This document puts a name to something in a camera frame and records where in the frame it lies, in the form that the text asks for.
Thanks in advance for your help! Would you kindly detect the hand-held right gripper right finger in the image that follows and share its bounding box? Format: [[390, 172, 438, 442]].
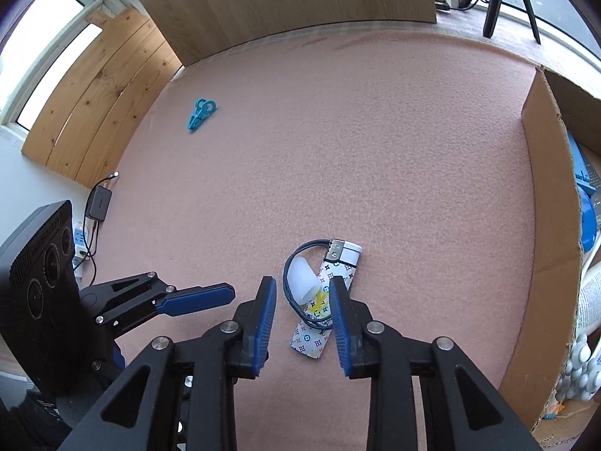
[[329, 277, 545, 451]]

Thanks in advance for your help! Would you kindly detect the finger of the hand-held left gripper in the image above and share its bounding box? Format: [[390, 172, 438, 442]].
[[80, 271, 236, 339]]

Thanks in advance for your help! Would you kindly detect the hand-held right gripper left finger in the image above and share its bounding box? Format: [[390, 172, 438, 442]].
[[56, 276, 278, 451]]

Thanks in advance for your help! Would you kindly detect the patterned white lighter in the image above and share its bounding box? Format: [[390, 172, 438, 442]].
[[290, 239, 363, 362]]

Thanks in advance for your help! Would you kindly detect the black hair tie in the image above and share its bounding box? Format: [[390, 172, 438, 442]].
[[282, 239, 340, 330]]

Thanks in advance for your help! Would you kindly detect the cardboard box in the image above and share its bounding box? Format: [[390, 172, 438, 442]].
[[498, 66, 601, 447]]

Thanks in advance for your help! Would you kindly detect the white bottle with blue cap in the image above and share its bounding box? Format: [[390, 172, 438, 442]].
[[577, 263, 601, 334]]

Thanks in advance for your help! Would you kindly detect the white power strip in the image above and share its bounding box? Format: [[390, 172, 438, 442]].
[[70, 218, 92, 273]]

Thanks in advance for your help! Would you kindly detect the black power adapter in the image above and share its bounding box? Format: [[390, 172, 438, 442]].
[[85, 185, 113, 222]]

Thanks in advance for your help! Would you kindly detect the pink felt table cloth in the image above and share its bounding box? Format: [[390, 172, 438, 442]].
[[61, 21, 601, 451]]

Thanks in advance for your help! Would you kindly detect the blue plastic clip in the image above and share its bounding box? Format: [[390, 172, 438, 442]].
[[184, 97, 217, 133]]

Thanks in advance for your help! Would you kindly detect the wooden board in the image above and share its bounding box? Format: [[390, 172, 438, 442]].
[[115, 0, 438, 69]]

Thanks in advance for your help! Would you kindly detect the black tripod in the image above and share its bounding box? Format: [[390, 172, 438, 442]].
[[462, 0, 543, 45]]

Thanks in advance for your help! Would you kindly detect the black adapter cable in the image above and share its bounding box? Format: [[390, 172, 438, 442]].
[[77, 171, 120, 287]]

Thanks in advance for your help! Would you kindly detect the white beaded string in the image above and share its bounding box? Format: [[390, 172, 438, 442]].
[[561, 331, 601, 402]]

